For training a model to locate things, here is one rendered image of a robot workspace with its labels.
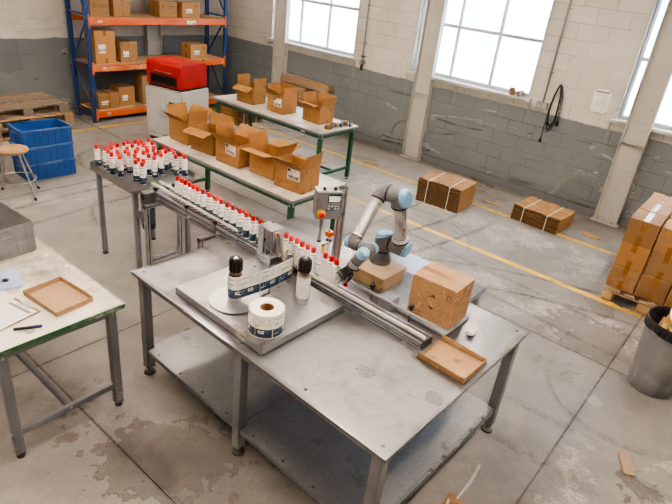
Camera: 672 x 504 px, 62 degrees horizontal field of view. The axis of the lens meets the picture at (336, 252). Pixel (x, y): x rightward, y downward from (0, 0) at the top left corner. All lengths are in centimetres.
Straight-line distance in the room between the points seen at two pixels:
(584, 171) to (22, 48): 863
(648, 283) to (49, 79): 917
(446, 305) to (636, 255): 309
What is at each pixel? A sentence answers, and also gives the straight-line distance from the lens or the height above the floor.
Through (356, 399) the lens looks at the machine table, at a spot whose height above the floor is 83.
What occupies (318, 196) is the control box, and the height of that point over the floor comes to 144.
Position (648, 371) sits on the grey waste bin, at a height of 21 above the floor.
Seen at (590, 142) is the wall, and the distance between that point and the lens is 838.
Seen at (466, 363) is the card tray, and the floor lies 83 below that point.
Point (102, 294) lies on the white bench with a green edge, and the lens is 369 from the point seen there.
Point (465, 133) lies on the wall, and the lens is 905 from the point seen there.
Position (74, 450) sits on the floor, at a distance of 386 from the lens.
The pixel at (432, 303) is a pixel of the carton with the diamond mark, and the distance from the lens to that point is 343.
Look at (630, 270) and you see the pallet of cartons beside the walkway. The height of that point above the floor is 38.
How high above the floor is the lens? 273
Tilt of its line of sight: 27 degrees down
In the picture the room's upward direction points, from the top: 7 degrees clockwise
